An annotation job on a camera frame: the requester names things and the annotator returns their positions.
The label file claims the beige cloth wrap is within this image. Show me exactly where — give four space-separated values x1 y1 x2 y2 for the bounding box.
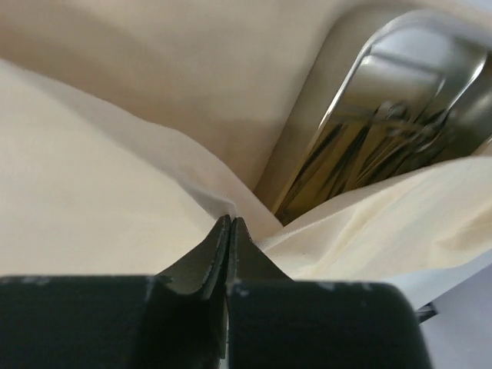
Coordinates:
1 1 491 307

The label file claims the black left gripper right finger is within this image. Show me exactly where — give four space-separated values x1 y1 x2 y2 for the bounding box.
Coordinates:
227 218 431 368

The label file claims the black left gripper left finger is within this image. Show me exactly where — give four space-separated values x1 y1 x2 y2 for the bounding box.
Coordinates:
1 216 231 368

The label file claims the metal instrument tray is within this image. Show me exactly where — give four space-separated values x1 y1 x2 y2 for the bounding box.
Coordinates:
254 2 491 224

